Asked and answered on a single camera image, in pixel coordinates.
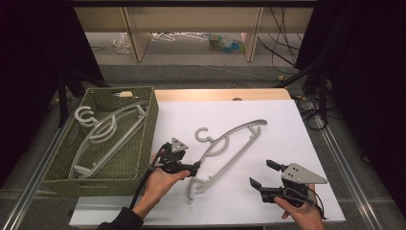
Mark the green woven basket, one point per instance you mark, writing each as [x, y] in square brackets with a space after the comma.
[134, 159]

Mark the wooden table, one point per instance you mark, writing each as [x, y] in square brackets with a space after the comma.
[207, 95]

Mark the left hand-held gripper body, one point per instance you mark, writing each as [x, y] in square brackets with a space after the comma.
[174, 159]

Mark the grey plastic clothes hanger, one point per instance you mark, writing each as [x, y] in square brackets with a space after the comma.
[117, 145]
[229, 156]
[83, 171]

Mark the colourful toys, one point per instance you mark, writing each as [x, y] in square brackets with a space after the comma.
[227, 44]

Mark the black curtain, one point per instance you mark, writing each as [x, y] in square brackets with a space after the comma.
[367, 80]
[35, 64]

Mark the person's left hand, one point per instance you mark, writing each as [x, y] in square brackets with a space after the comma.
[162, 187]

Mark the black stand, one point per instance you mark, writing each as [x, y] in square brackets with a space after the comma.
[62, 102]
[323, 92]

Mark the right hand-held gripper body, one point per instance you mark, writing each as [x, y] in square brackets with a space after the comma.
[303, 175]

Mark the clear plastic bag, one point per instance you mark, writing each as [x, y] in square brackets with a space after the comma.
[122, 43]

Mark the white table mat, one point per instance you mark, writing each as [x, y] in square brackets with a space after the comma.
[255, 143]

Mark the person's right hand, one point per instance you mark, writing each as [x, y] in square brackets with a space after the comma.
[303, 215]

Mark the beige desk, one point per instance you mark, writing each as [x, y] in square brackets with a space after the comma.
[191, 19]

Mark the aluminium rail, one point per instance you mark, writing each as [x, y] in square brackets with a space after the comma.
[345, 169]
[32, 185]

